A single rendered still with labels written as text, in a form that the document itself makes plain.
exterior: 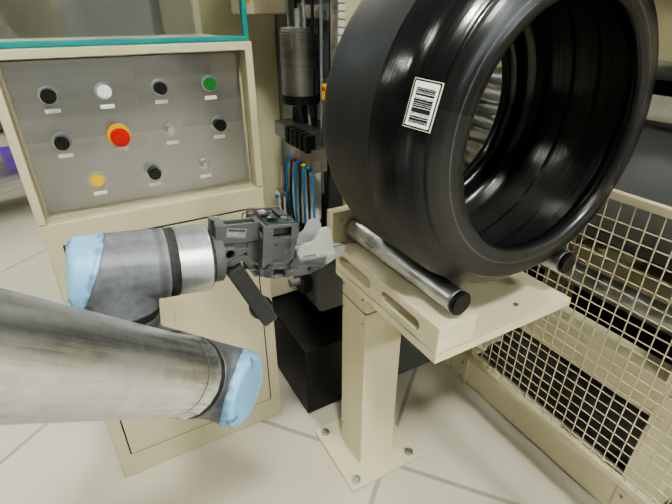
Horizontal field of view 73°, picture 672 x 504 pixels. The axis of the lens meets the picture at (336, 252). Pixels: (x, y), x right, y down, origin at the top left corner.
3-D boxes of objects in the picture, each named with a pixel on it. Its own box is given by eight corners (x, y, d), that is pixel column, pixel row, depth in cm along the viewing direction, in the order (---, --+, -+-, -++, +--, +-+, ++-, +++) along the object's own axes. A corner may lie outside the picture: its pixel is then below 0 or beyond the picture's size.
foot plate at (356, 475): (314, 431, 162) (314, 427, 161) (376, 403, 173) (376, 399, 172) (352, 493, 141) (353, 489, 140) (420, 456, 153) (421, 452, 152)
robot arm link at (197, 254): (183, 307, 57) (167, 273, 64) (221, 301, 59) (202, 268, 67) (180, 243, 53) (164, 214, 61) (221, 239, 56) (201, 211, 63)
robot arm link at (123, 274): (68, 299, 58) (56, 225, 55) (169, 283, 64) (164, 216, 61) (70, 334, 51) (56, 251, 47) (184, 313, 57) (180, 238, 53)
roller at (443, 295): (344, 237, 103) (347, 218, 101) (360, 235, 105) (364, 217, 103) (448, 318, 76) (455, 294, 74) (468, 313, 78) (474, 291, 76)
